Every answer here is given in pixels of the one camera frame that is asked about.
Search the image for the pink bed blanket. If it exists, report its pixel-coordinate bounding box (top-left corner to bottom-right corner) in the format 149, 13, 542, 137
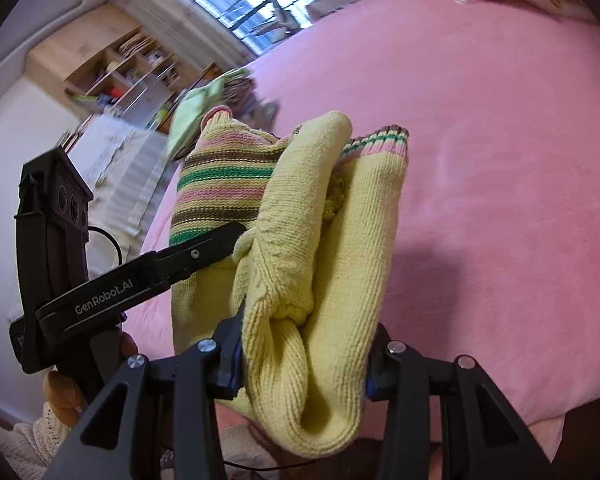
122, 0, 600, 427

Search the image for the white lace covered furniture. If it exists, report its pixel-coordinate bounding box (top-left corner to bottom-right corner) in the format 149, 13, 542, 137
65, 114, 177, 262

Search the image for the black cable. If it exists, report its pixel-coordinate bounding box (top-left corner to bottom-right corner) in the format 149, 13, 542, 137
86, 226, 125, 267

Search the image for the yellow knit sweater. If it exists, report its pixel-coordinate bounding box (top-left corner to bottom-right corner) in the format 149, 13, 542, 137
169, 106, 411, 459

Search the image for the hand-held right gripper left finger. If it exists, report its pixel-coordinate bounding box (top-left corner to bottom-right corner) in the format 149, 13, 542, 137
42, 300, 248, 480

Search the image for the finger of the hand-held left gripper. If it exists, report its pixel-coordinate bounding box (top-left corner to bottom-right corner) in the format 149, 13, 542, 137
147, 221, 249, 287

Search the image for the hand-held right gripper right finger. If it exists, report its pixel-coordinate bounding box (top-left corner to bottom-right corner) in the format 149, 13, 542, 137
365, 322, 556, 480

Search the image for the green folded garment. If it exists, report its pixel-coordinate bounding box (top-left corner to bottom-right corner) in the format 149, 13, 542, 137
167, 80, 232, 161

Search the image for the wooden desk with drawers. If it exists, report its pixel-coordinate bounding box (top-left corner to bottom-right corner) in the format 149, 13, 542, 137
180, 61, 220, 99

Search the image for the grey folded garment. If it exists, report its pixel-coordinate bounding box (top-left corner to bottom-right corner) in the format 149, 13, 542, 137
224, 71, 282, 130

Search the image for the wooden bookshelf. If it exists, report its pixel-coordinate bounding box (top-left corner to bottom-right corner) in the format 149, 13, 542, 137
27, 2, 221, 132

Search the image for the beige curtain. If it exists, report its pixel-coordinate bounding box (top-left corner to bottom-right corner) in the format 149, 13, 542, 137
120, 0, 257, 64

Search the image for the person's left forearm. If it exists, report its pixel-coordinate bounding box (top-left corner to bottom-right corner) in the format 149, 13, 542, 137
0, 407, 77, 480

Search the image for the person's left hand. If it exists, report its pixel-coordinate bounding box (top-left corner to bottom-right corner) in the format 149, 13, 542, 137
42, 332, 139, 428

